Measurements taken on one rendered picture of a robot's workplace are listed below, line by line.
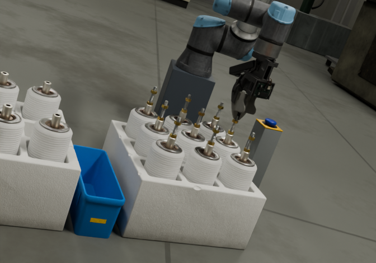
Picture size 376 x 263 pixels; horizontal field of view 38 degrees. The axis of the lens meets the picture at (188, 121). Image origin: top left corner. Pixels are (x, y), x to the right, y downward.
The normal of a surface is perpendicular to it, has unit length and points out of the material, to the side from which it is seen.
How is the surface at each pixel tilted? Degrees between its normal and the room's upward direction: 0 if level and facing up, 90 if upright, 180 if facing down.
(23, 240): 0
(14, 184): 90
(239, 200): 90
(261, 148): 90
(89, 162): 88
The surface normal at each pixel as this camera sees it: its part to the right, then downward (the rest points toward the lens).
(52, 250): 0.33, -0.90
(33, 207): 0.33, 0.40
